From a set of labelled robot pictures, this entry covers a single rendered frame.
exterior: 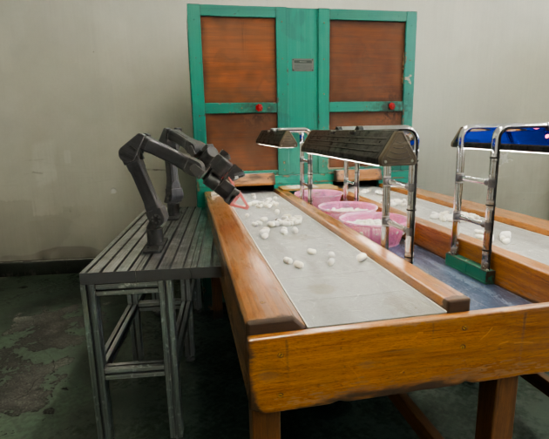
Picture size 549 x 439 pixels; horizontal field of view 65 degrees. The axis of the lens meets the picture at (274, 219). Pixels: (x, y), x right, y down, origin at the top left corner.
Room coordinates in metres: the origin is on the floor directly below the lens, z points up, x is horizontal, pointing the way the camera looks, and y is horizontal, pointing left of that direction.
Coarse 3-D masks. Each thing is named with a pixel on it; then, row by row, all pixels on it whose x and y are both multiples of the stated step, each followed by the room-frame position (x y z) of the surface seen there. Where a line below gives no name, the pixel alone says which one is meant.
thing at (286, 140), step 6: (264, 132) 2.30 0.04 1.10; (270, 132) 2.14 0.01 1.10; (276, 132) 2.00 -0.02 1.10; (282, 132) 1.88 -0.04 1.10; (288, 132) 1.83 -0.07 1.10; (258, 138) 2.37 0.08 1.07; (264, 138) 2.20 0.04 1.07; (270, 138) 2.05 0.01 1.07; (276, 138) 1.92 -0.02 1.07; (282, 138) 1.82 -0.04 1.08; (288, 138) 1.83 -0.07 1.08; (294, 138) 1.83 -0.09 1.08; (264, 144) 2.16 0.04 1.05; (270, 144) 2.00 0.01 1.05; (276, 144) 1.87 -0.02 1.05; (282, 144) 1.82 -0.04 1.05; (288, 144) 1.83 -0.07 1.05; (294, 144) 1.83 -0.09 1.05
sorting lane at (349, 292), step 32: (320, 224) 1.68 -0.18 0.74; (288, 256) 1.25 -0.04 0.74; (320, 256) 1.25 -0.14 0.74; (352, 256) 1.24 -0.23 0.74; (288, 288) 0.99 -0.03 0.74; (320, 288) 0.98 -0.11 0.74; (352, 288) 0.98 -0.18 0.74; (384, 288) 0.97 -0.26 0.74; (320, 320) 0.81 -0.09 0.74; (352, 320) 0.81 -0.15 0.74; (384, 320) 0.81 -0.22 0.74
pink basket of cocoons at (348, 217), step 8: (344, 216) 1.72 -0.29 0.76; (352, 216) 1.75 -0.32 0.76; (360, 216) 1.77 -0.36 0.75; (368, 216) 1.77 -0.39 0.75; (376, 216) 1.76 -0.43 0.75; (400, 216) 1.69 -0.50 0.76; (344, 224) 1.60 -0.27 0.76; (352, 224) 1.56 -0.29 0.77; (368, 232) 1.53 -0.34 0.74; (376, 232) 1.53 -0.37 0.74; (392, 232) 1.53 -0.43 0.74; (400, 232) 1.56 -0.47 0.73; (376, 240) 1.54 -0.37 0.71; (392, 240) 1.55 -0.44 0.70
